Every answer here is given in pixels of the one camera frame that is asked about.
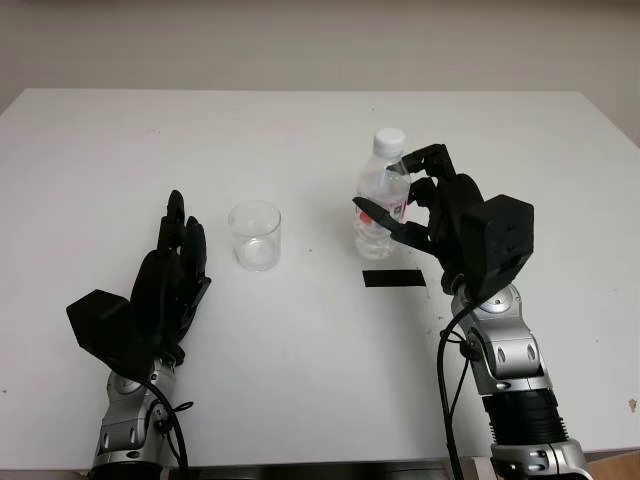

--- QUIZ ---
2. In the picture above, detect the clear plastic cup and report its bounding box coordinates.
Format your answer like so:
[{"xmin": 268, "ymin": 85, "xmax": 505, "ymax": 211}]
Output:
[{"xmin": 227, "ymin": 200, "xmax": 283, "ymax": 273}]

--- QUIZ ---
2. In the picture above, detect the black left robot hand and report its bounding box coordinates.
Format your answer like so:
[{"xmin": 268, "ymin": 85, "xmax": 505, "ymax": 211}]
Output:
[{"xmin": 130, "ymin": 189, "xmax": 213, "ymax": 370}]

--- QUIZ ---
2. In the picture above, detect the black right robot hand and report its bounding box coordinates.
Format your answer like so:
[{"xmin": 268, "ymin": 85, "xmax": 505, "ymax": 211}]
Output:
[{"xmin": 352, "ymin": 143, "xmax": 489, "ymax": 296}]

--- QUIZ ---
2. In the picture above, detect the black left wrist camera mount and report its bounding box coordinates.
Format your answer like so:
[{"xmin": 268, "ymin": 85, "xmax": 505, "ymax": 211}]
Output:
[{"xmin": 65, "ymin": 288, "xmax": 157, "ymax": 382}]

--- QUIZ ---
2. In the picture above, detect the clear plastic water bottle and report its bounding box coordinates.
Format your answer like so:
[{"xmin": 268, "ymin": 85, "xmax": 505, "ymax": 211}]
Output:
[{"xmin": 353, "ymin": 127, "xmax": 413, "ymax": 262}]

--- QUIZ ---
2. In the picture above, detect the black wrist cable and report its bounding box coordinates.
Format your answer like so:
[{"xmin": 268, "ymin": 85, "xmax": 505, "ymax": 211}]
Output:
[
  {"xmin": 134, "ymin": 375, "xmax": 195, "ymax": 480},
  {"xmin": 436, "ymin": 284, "xmax": 482, "ymax": 480}
]

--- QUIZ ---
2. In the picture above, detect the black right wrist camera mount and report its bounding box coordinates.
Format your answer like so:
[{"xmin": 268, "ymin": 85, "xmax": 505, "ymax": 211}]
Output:
[{"xmin": 459, "ymin": 194, "xmax": 536, "ymax": 302}]

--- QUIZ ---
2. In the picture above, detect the black tape strip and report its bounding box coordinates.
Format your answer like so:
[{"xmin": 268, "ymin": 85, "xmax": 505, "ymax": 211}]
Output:
[{"xmin": 362, "ymin": 269, "xmax": 426, "ymax": 290}]

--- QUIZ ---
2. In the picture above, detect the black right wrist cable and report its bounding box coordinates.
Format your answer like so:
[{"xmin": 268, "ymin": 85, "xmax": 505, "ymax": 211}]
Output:
[{"xmin": 436, "ymin": 284, "xmax": 482, "ymax": 480}]

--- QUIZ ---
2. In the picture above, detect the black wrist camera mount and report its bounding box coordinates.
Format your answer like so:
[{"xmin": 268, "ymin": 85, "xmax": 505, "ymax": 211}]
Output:
[
  {"xmin": 65, "ymin": 288, "xmax": 157, "ymax": 382},
  {"xmin": 459, "ymin": 194, "xmax": 536, "ymax": 302}
]

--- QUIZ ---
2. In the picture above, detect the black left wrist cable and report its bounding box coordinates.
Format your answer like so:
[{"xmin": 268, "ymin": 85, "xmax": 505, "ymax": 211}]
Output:
[{"xmin": 134, "ymin": 375, "xmax": 195, "ymax": 480}]

